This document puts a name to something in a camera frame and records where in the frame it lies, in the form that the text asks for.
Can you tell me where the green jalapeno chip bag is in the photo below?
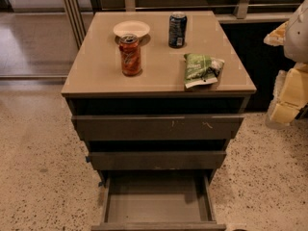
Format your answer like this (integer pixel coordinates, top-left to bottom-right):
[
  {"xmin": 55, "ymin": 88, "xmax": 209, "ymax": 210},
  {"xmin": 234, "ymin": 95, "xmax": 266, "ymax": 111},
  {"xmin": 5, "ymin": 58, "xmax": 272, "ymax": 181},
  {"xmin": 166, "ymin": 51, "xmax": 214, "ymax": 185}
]
[{"xmin": 184, "ymin": 53, "xmax": 224, "ymax": 89}]

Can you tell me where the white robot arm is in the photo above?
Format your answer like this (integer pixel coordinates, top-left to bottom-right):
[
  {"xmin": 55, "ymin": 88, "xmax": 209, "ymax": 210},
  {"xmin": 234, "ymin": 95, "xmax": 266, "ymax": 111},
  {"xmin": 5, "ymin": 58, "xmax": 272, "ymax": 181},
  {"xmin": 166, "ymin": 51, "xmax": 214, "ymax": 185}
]
[{"xmin": 264, "ymin": 0, "xmax": 308, "ymax": 127}]

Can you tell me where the grey middle drawer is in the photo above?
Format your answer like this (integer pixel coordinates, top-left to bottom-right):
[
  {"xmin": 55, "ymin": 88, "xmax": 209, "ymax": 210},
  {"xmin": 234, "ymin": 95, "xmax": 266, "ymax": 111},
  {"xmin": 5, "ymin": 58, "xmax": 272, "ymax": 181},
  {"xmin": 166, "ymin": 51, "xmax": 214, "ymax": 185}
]
[{"xmin": 87, "ymin": 151, "xmax": 226, "ymax": 170}]

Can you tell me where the grey drawer cabinet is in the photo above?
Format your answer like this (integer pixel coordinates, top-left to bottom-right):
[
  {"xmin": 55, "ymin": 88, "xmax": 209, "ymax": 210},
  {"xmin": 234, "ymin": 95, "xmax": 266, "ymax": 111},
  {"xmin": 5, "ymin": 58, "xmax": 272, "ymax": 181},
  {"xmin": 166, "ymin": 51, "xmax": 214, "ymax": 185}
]
[{"xmin": 61, "ymin": 11, "xmax": 258, "ymax": 231}]

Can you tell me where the grey top drawer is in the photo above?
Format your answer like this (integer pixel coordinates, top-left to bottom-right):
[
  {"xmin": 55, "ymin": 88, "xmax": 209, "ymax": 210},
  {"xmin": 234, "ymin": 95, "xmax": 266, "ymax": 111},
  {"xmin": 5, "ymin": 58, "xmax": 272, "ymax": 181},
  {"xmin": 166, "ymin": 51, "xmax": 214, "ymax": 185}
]
[{"xmin": 71, "ymin": 115, "xmax": 244, "ymax": 141}]

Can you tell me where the grey open bottom drawer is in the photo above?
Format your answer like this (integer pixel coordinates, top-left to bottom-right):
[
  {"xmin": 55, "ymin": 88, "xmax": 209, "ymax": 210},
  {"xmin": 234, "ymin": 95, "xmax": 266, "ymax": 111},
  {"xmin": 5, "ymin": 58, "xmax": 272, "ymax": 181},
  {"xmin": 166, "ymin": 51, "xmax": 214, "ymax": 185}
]
[{"xmin": 90, "ymin": 173, "xmax": 226, "ymax": 231}]

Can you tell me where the dark blue soda can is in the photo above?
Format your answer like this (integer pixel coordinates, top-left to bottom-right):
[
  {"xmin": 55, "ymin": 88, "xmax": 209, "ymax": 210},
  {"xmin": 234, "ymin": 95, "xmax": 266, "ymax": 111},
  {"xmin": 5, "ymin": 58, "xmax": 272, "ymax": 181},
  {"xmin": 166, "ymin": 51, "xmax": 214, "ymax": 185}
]
[{"xmin": 168, "ymin": 12, "xmax": 187, "ymax": 48}]

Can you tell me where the orange soda can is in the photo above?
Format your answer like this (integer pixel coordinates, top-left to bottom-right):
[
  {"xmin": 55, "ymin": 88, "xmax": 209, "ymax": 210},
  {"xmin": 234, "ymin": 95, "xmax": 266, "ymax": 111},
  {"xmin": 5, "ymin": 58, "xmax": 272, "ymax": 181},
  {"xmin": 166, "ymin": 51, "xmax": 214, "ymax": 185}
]
[{"xmin": 118, "ymin": 34, "xmax": 141, "ymax": 76}]

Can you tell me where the white paper plate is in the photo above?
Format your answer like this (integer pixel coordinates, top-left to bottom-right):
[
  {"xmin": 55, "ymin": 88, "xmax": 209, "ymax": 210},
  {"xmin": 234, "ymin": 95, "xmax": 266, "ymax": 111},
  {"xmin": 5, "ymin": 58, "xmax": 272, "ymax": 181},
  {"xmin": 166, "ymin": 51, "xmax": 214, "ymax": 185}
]
[{"xmin": 114, "ymin": 20, "xmax": 150, "ymax": 38}]

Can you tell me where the metal railing frame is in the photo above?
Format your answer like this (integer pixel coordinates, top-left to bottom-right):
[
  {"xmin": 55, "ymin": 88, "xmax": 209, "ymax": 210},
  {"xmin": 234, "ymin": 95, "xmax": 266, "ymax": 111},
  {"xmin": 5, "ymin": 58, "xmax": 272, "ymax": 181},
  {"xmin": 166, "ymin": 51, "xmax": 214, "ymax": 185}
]
[{"xmin": 65, "ymin": 0, "xmax": 304, "ymax": 45}]

